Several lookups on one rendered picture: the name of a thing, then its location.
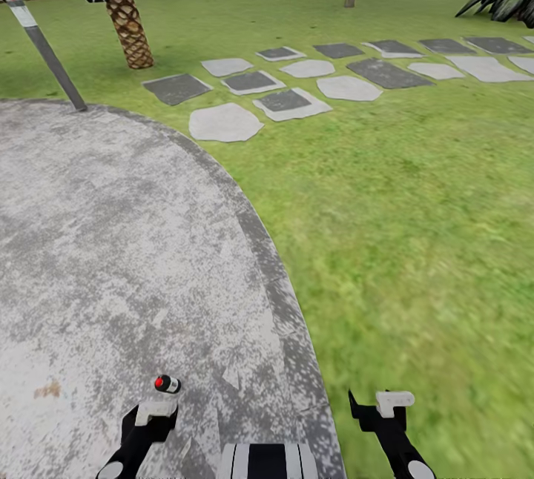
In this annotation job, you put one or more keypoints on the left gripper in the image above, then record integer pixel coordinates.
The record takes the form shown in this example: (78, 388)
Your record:
(155, 432)

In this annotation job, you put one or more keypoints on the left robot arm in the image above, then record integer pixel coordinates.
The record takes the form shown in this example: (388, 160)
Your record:
(148, 423)

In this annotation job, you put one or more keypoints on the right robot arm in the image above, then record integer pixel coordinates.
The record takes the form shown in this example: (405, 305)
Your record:
(388, 420)

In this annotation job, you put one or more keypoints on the pesticide atomizer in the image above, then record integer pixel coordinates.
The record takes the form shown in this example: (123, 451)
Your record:
(167, 384)

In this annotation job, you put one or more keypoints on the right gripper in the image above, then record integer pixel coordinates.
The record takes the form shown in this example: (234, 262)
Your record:
(371, 421)

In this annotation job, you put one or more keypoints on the robot trunk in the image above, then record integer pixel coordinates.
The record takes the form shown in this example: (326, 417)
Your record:
(267, 461)

